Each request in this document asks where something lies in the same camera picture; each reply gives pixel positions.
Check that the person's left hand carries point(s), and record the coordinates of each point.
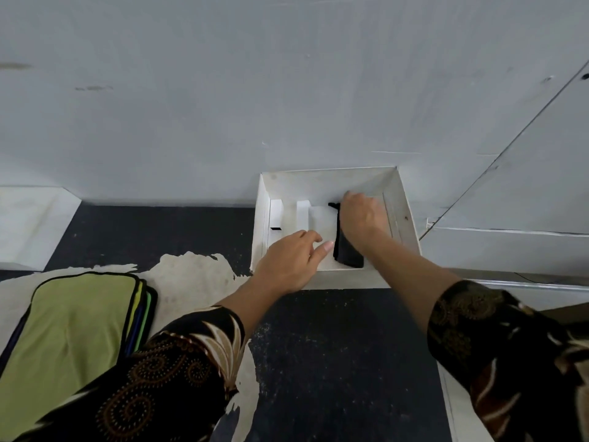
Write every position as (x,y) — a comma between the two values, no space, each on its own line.
(287,266)

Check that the person's patterned right sleeve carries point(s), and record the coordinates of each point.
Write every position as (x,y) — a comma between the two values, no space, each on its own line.
(506,354)

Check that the person's left forearm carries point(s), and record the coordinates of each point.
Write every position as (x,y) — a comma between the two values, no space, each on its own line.
(248,303)

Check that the metal floor rail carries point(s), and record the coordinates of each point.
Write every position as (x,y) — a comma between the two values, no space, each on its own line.
(529,285)

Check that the person's patterned left sleeve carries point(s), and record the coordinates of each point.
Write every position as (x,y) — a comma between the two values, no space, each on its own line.
(161,386)

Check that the stack of microfibre cloths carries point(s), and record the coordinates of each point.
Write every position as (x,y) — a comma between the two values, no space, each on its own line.
(60,340)

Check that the person's right forearm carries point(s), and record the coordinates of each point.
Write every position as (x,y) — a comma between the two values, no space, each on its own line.
(405,276)

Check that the white flat box lid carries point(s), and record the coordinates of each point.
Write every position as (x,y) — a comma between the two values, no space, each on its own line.
(27,225)

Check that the person's right hand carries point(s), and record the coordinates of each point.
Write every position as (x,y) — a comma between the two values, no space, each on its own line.
(363,220)

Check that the white box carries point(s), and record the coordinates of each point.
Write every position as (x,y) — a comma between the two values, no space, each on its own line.
(322,184)

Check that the person's patterned sleeve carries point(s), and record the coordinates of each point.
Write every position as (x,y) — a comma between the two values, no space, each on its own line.
(506,354)
(161,386)

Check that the yellow grey cloth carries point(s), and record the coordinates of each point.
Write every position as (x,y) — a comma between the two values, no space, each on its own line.
(347,256)

